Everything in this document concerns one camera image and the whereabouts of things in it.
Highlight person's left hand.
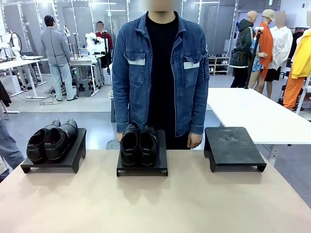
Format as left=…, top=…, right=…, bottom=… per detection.
left=187, top=133, right=204, bottom=149

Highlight person's right forearm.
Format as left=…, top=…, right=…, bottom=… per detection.
left=112, top=80, right=132, bottom=134

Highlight person's left forearm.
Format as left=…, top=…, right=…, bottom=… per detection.
left=188, top=82, right=210, bottom=135

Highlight black shoe stand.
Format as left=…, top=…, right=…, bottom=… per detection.
left=20, top=128, right=87, bottom=174
left=203, top=126, right=267, bottom=173
left=116, top=129, right=169, bottom=178

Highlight person in denim jacket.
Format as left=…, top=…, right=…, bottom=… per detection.
left=111, top=11, right=210, bottom=150

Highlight black pole stand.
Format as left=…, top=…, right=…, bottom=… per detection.
left=103, top=30, right=112, bottom=75

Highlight person in red top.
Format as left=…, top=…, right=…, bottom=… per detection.
left=95, top=21, right=114, bottom=59

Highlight dark grey step stool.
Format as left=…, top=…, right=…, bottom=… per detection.
left=110, top=98, right=118, bottom=123

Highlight grey plastic stool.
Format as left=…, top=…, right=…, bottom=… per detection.
left=75, top=78, right=93, bottom=98

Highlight large white table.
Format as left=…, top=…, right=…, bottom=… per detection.
left=207, top=87, right=311, bottom=146

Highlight wooden shoe rack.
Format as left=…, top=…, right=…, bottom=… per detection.
left=208, top=55, right=230, bottom=76

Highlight white workbench desk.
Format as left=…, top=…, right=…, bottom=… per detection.
left=40, top=53, right=113, bottom=95

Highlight mannequin in dark green coat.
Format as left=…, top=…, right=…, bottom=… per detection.
left=229, top=10, right=259, bottom=89

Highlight man in grey jacket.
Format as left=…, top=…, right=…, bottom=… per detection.
left=39, top=15, right=79, bottom=102

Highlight bystander in blue jeans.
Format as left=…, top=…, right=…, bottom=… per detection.
left=0, top=97, right=26, bottom=183

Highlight mannequin in orange with cap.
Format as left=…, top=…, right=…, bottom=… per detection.
left=247, top=9, right=276, bottom=95

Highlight white standing desk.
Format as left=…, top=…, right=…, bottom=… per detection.
left=0, top=55, right=47, bottom=100

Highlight black hanging garment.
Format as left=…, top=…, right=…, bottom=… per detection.
left=0, top=80, right=12, bottom=108

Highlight mannequin in yellow and orange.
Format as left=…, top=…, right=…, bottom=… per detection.
left=282, top=28, right=311, bottom=110

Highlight black floor cables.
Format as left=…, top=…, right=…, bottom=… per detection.
left=38, top=85, right=60, bottom=105

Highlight white robot with black cable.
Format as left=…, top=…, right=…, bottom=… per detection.
left=0, top=30, right=23, bottom=60

